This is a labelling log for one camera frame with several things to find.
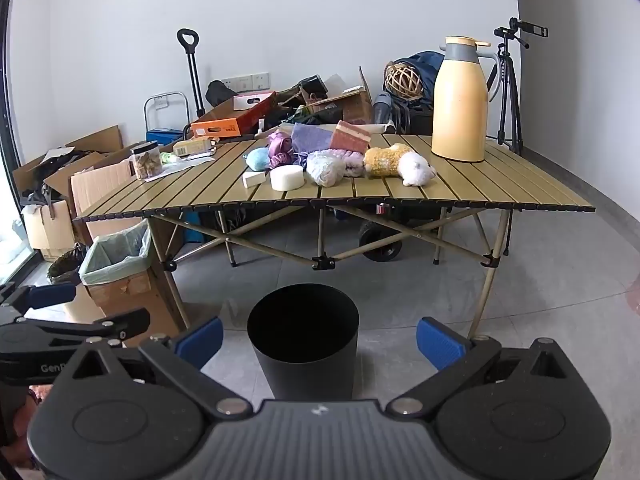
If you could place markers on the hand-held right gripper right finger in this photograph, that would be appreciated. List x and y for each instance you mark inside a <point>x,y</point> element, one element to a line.
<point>440,342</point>

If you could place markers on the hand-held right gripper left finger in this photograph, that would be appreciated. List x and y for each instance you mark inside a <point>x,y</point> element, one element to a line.
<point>200,340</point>

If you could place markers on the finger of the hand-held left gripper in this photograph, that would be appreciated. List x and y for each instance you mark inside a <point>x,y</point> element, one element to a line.
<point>100,327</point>
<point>50,296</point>

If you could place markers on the round black bin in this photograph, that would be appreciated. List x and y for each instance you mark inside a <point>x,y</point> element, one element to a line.
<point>300,360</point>

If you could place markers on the small white block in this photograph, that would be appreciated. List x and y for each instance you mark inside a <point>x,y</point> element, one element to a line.
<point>254,179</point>

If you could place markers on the yellow white plush hamster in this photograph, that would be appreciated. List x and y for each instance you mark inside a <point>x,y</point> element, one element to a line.
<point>415,170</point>

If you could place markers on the white round foam disc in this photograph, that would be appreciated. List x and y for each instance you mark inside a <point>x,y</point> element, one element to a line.
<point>287,178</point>

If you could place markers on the blue fluffy ball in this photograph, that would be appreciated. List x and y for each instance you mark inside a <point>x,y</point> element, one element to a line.
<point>258,158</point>

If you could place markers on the pink fluffy cloth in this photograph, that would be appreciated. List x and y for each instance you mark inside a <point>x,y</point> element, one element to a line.
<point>352,162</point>

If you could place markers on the white mesh bag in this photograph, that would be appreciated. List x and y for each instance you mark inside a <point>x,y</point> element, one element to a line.
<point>322,170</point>

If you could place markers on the pink sponge block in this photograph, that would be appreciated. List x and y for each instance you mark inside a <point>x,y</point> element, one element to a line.
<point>350,137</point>

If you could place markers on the lavender mesh cloth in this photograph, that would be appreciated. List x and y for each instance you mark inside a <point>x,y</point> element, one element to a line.
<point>310,137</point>

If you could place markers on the person's pink fuzzy clothing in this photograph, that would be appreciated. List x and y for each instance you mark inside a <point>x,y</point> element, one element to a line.
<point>37,394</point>

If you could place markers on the cardboard box with green liner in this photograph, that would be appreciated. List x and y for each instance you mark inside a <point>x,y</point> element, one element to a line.
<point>125,285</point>

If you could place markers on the white paper bag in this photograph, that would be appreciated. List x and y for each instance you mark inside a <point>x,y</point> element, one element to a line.
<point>47,230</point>

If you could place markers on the cardboard box with dark clothes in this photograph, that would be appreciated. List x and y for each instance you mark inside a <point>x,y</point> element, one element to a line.
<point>60,177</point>

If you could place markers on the large open cardboard box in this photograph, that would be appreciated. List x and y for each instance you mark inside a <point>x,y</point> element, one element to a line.
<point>100,185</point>

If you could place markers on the clear jar with brown snacks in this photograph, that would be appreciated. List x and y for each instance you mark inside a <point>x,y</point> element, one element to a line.
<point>146,165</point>

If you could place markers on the olive slatted folding table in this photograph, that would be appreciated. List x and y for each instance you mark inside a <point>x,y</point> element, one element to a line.
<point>450,180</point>

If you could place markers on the cardboard box with raised flap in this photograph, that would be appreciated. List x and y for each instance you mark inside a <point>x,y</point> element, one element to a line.
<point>100,140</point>

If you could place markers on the white paper sheet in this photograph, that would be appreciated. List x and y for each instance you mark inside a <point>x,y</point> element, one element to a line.
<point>197,159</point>

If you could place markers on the green packet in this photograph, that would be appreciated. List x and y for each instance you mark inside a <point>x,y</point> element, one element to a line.
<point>169,158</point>

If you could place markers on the tan cardboard carton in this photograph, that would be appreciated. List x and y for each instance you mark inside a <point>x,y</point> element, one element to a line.
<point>192,146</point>

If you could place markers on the blue box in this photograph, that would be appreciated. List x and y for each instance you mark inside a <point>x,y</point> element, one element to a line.
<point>165,136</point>

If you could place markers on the orange cardboard box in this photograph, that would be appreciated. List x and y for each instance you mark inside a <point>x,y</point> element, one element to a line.
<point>225,125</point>

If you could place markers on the cream thermos jug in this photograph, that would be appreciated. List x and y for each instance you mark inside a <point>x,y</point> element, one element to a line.
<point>457,110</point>

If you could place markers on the grey blue bottle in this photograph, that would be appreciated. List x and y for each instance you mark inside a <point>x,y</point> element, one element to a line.
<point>382,107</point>

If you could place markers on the black bag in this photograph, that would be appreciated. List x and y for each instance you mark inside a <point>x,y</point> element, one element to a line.
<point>220,92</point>

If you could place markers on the black fabric pouch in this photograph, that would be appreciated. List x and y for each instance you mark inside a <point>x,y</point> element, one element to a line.
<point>320,117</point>

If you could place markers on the open brown cardboard box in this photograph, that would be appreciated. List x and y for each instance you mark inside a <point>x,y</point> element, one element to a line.
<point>350,105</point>

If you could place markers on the rattan ball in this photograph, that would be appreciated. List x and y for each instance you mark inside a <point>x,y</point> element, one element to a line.
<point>404,82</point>

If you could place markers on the blue fabric bag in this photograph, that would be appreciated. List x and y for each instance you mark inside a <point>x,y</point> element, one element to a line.
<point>427,67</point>

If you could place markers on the black tripod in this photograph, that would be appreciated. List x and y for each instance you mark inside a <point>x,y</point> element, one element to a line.
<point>506,75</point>

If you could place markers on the white wall socket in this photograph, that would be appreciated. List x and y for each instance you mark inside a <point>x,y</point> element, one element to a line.
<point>245,82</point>
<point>231,82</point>
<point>261,80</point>
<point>161,103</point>

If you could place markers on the silver metal cart frame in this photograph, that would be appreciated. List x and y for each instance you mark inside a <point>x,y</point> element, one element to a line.
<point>167,93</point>

